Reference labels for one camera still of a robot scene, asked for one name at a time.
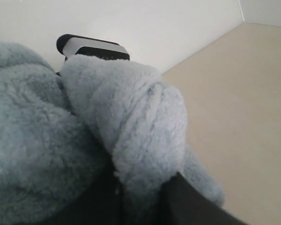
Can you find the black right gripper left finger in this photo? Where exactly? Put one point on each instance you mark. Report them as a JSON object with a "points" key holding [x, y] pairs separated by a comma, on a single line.
{"points": [[100, 204]]}

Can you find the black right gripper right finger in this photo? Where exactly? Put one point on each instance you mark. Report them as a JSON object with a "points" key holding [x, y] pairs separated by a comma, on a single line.
{"points": [[182, 204]]}

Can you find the light blue fluffy towel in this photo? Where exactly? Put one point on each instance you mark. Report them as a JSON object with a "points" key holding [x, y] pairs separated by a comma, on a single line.
{"points": [[59, 131]]}

